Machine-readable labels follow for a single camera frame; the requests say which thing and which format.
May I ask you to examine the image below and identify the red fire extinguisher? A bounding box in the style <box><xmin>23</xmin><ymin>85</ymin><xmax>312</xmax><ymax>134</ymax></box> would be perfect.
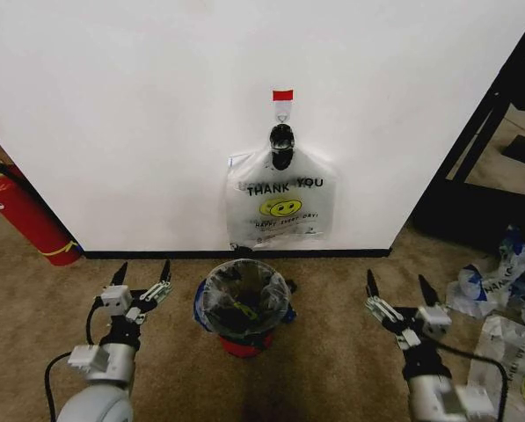
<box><xmin>0</xmin><ymin>164</ymin><xmax>85</xmax><ymax>267</ymax></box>

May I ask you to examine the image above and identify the clear thank you smiley bag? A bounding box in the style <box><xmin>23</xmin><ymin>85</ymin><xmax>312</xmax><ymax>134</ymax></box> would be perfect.
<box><xmin>220</xmin><ymin>139</ymin><xmax>343</xmax><ymax>251</ymax></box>

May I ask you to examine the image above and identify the black metal shelf frame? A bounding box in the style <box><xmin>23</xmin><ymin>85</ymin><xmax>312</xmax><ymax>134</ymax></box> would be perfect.
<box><xmin>412</xmin><ymin>11</ymin><xmax>525</xmax><ymax>252</ymax></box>

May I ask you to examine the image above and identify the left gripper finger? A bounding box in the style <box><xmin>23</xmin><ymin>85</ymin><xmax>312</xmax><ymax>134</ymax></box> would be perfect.
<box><xmin>138</xmin><ymin>258</ymin><xmax>176</xmax><ymax>309</ymax></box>
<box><xmin>110</xmin><ymin>261</ymin><xmax>129</xmax><ymax>289</ymax></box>

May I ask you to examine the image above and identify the red trash bin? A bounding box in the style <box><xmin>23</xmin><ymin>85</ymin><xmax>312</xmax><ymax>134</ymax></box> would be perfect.
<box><xmin>193</xmin><ymin>280</ymin><xmax>299</xmax><ymax>360</ymax></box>

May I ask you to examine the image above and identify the flat clear smiley bag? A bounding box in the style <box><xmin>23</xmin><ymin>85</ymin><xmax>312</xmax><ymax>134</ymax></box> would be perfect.
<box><xmin>467</xmin><ymin>314</ymin><xmax>525</xmax><ymax>422</ymax></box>

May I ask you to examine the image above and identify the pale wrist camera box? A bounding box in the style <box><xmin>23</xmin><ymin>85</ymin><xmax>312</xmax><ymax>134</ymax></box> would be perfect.
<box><xmin>98</xmin><ymin>284</ymin><xmax>134</xmax><ymax>316</ymax></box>
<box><xmin>414</xmin><ymin>304</ymin><xmax>453</xmax><ymax>339</ymax></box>

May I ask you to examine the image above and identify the black flat device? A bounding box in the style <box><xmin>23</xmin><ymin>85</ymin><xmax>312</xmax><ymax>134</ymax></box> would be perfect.
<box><xmin>500</xmin><ymin>134</ymin><xmax>525</xmax><ymax>166</ymax></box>

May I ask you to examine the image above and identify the crumpled blue white bag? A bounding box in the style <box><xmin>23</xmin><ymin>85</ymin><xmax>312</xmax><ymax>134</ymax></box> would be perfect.
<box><xmin>495</xmin><ymin>224</ymin><xmax>525</xmax><ymax>309</ymax></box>

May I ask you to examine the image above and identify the clear wall hook red tape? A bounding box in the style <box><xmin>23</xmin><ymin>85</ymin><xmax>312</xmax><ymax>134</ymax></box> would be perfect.
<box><xmin>272</xmin><ymin>89</ymin><xmax>295</xmax><ymax>124</ymax></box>

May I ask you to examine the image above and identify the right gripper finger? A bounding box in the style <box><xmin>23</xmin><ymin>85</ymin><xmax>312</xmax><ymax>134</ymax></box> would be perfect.
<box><xmin>417</xmin><ymin>273</ymin><xmax>440</xmax><ymax>309</ymax></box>
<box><xmin>363</xmin><ymin>268</ymin><xmax>400</xmax><ymax>330</ymax></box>

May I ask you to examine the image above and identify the black bag clip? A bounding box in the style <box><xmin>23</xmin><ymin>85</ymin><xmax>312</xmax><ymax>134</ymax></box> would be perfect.
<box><xmin>266</xmin><ymin>123</ymin><xmax>297</xmax><ymax>171</ymax></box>

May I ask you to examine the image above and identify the black baseboard strip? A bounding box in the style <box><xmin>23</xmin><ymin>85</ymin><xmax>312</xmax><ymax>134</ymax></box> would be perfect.
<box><xmin>79</xmin><ymin>247</ymin><xmax>394</xmax><ymax>259</ymax></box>

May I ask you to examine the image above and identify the white bag blue print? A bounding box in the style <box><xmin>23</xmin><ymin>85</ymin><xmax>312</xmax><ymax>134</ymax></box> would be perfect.
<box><xmin>445</xmin><ymin>261</ymin><xmax>517</xmax><ymax>317</ymax></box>

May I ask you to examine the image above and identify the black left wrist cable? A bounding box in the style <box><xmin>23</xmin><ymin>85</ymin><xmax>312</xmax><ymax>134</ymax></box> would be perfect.
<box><xmin>43</xmin><ymin>295</ymin><xmax>105</xmax><ymax>422</ymax></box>

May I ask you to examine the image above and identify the clear bin liner bag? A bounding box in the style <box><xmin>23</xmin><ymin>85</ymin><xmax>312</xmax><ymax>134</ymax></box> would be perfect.
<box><xmin>193</xmin><ymin>258</ymin><xmax>292</xmax><ymax>340</ymax></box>

